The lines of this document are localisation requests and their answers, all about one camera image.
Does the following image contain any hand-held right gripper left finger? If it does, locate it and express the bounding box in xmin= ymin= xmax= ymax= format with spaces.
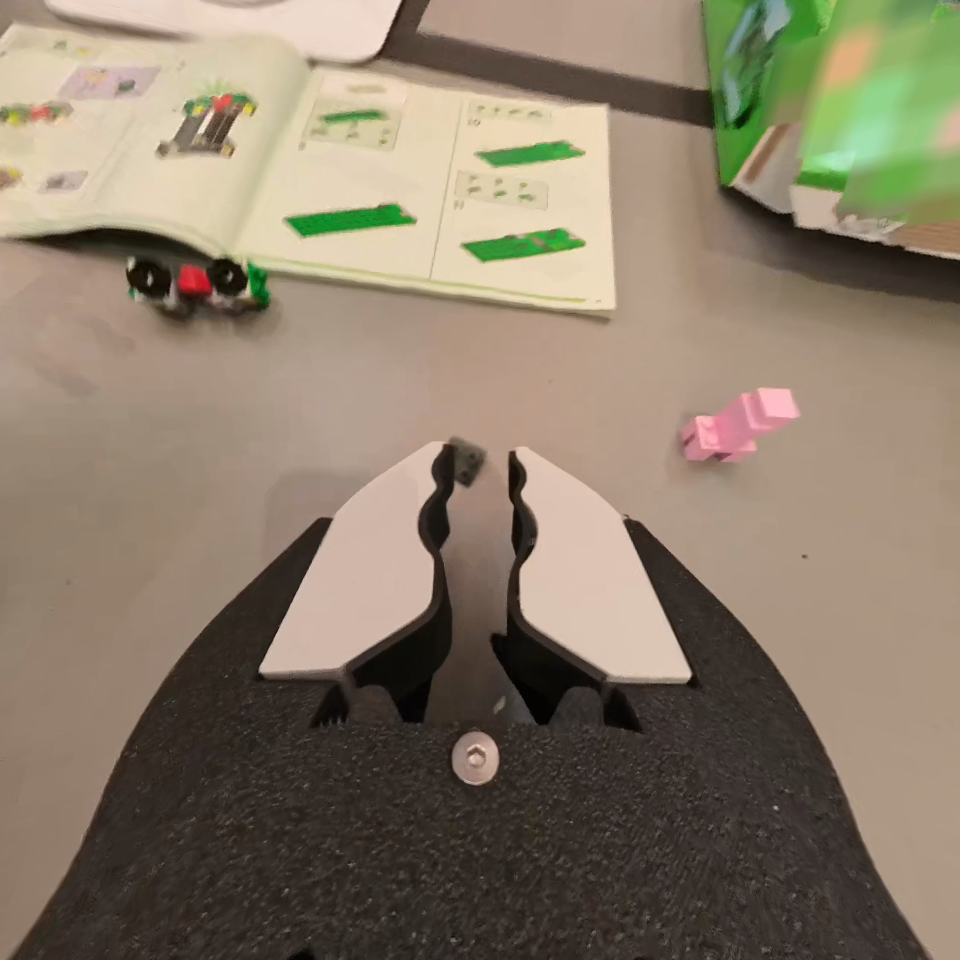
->
xmin=258 ymin=441 xmax=456 ymax=724

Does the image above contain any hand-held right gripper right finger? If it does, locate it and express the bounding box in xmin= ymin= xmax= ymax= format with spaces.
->
xmin=491 ymin=447 xmax=694 ymax=726

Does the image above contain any dark grey square brick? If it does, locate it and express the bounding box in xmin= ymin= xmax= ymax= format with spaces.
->
xmin=447 ymin=436 xmax=488 ymax=489

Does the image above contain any grey desk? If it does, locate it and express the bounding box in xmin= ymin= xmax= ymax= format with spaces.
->
xmin=0 ymin=0 xmax=960 ymax=960

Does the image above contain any pink brick pig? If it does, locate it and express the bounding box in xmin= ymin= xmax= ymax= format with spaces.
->
xmin=680 ymin=387 xmax=803 ymax=465

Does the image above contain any small red green brick assembly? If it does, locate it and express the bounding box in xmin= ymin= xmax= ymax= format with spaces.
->
xmin=123 ymin=254 xmax=273 ymax=321

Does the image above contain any green instruction booklet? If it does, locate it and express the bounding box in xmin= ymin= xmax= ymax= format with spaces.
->
xmin=0 ymin=21 xmax=618 ymax=321

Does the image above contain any green cardboard box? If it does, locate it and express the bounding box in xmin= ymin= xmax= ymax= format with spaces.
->
xmin=700 ymin=0 xmax=960 ymax=261

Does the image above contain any white tablet stand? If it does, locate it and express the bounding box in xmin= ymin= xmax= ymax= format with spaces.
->
xmin=43 ymin=0 xmax=407 ymax=66

